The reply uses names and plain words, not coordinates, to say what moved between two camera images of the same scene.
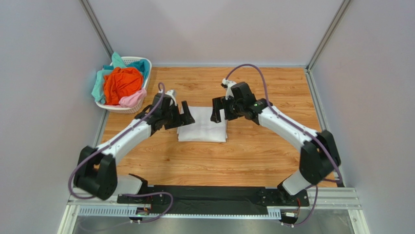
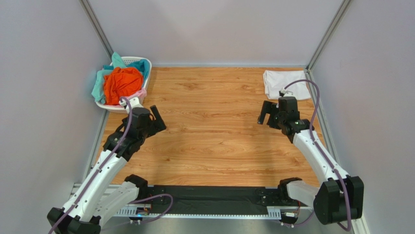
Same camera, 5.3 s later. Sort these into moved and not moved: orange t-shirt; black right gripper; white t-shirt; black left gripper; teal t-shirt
Moved: black right gripper; black left gripper; white t-shirt
Not moved: orange t-shirt; teal t-shirt
